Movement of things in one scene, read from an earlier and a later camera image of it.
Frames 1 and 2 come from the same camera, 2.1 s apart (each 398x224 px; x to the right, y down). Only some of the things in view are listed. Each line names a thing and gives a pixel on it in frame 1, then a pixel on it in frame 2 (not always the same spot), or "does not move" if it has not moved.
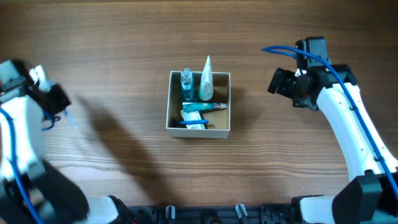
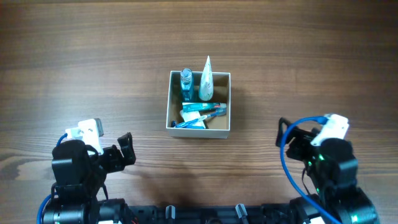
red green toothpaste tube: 201,106 does not move
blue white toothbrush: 71,119 to 220,112
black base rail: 282,213 does not move
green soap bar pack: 193,115 does not move
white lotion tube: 206,86 does not move
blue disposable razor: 195,121 to 173,124
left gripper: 58,99 to 115,154
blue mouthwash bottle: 187,83 does not move
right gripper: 278,82 to 296,144
